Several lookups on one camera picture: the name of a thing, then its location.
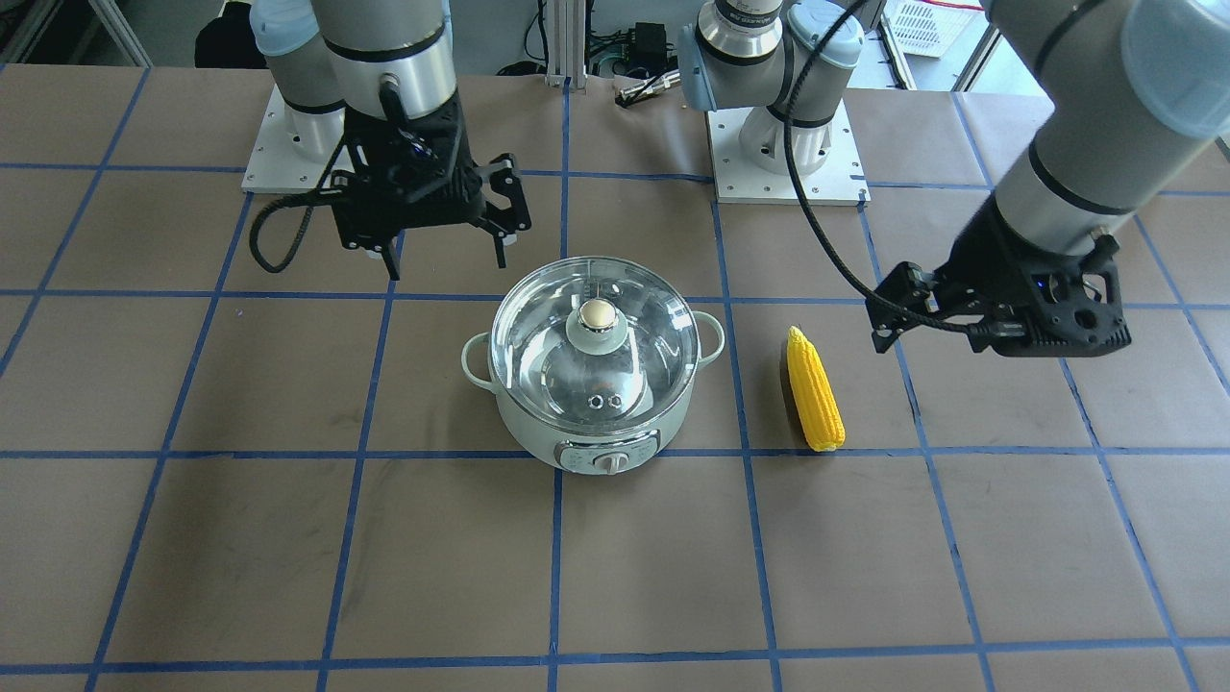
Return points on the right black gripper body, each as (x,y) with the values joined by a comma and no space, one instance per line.
(452,135)

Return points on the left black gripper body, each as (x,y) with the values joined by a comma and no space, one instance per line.
(990,252)

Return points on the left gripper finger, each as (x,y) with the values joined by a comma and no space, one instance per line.
(890,320)
(911,287)

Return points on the yellow corn cob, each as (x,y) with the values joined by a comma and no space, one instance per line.
(819,416)

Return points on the glass pot lid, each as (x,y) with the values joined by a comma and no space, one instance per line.
(595,345)

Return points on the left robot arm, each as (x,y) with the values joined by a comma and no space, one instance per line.
(1138,89)

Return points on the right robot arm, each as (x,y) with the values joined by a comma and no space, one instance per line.
(379,76)

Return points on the pale green electric pot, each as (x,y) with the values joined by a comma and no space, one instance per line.
(581,453)

